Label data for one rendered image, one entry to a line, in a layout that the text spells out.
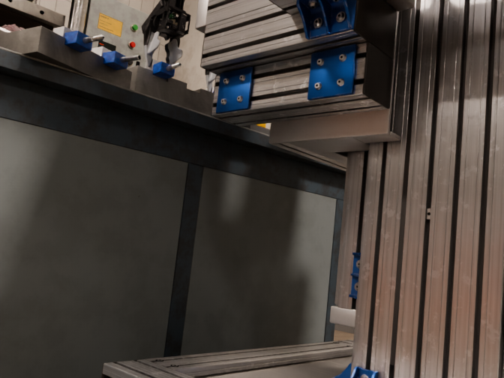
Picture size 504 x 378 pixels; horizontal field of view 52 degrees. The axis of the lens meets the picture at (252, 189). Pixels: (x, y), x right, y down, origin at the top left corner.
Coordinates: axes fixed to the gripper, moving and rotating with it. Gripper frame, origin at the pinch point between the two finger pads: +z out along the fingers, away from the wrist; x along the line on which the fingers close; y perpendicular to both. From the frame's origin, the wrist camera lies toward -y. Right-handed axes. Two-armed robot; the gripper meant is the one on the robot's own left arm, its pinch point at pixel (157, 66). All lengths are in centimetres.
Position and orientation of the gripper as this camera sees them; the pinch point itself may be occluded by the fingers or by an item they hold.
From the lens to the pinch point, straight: 142.5
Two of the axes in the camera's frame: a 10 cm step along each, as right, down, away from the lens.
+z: -1.1, 9.9, -1.2
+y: 6.7, -0.2, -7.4
